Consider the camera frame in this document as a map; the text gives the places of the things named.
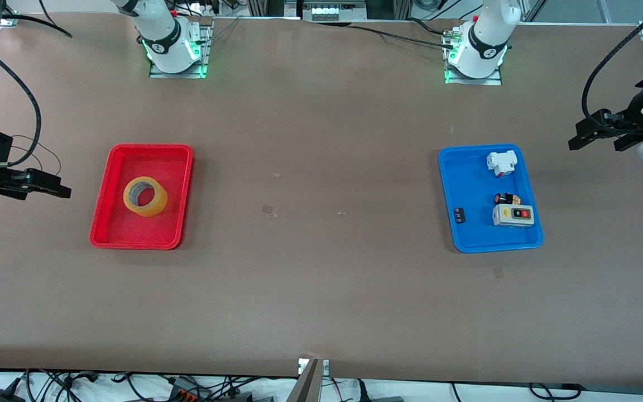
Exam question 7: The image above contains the yellow clear tape roll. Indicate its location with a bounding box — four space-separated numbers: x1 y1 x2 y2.
123 176 168 217

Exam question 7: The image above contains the white circuit breaker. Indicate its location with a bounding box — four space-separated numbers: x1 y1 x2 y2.
486 150 518 178

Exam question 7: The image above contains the red plastic tray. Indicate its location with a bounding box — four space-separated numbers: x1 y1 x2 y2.
89 143 194 250

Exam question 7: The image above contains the blue plastic tray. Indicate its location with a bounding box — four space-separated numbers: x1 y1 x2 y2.
438 143 544 254

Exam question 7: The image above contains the orange black connector box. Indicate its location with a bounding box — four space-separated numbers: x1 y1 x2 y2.
167 377 212 401

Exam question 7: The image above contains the white power strip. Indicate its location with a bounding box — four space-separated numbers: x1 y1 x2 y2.
301 2 367 22

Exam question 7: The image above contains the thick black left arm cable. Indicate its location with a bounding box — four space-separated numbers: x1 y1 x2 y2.
581 0 643 135

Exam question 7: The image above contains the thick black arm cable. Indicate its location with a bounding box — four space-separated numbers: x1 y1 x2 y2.
581 0 643 135
0 0 74 167

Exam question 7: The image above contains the thin black wire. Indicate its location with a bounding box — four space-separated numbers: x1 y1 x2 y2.
11 135 62 175

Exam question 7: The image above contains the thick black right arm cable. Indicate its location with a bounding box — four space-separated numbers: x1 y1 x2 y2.
0 0 74 167

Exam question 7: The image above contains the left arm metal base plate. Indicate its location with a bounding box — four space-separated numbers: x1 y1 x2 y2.
444 31 504 86

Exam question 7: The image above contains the grey on-off switch box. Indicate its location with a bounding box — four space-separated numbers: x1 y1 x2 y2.
492 203 535 227

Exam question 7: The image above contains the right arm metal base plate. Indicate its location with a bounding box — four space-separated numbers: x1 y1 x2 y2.
148 17 214 79

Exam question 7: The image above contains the black cable on table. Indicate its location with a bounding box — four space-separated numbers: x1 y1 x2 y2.
349 23 459 50

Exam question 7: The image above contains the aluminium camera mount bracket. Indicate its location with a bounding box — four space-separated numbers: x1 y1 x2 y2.
287 357 331 402

